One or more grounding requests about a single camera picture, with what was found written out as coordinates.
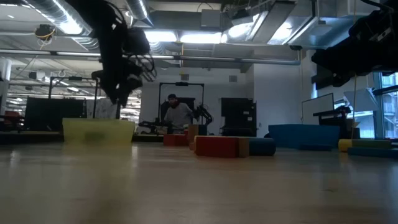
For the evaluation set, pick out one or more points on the person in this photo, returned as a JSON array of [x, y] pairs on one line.
[[178, 115]]

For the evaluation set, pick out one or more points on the black ceiling camera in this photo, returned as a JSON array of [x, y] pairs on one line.
[[295, 47]]

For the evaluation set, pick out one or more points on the black background robot arm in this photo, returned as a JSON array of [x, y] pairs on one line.
[[203, 113]]

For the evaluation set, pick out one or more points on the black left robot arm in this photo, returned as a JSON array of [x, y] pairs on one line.
[[102, 25]]

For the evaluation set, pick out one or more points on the blue cylinder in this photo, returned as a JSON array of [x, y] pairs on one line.
[[262, 147]]

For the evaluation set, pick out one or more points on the grey ventilation box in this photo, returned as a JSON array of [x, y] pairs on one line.
[[211, 19]]

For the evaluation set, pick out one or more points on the background workbench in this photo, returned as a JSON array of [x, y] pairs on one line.
[[149, 129]]

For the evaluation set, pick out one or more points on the white tilted board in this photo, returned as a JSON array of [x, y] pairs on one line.
[[362, 99]]

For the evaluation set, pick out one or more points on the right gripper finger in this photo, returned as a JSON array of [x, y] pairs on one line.
[[340, 80], [323, 62]]

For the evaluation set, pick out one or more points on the blue bin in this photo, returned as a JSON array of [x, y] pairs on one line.
[[303, 135]]

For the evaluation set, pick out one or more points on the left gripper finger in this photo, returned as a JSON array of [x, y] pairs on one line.
[[111, 95], [126, 95]]

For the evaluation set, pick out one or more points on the black panel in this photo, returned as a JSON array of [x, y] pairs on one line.
[[53, 113]]

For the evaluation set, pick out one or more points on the small orange block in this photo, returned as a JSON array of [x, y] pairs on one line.
[[191, 146]]

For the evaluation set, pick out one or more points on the round silver ceiling duct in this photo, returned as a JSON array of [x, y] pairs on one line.
[[138, 9], [46, 7]]

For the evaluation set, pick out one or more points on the yellow cylinder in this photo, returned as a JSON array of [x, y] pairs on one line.
[[344, 145]]

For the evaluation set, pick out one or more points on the dark blue block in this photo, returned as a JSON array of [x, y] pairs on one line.
[[202, 129]]

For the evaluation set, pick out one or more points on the red background object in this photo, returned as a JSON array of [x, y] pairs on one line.
[[12, 114]]

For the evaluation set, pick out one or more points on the grey ceiling pipe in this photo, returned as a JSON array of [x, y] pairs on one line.
[[217, 59]]

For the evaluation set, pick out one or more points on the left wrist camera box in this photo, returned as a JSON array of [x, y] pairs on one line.
[[136, 42]]

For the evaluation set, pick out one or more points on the desk with black equipment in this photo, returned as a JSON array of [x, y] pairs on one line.
[[334, 113]]

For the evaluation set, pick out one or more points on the black equipment cabinet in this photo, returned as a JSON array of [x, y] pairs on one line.
[[237, 115]]

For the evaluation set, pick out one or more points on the glass window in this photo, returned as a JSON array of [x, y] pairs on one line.
[[390, 121]]

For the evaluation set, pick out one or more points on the translucent yellow bin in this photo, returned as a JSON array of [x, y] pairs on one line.
[[93, 130]]

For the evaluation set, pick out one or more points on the large red block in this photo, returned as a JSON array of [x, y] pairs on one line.
[[216, 146]]

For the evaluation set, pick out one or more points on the white patterned board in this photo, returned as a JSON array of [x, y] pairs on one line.
[[109, 112]]

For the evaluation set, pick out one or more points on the tall tan block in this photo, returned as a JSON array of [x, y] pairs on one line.
[[192, 132]]

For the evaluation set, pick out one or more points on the ceiling light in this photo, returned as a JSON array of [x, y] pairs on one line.
[[199, 38]]

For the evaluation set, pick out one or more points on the rectangular silver duct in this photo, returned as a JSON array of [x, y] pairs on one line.
[[270, 18]]

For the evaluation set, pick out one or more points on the grey wall vent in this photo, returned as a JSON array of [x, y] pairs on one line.
[[184, 77], [233, 78]]

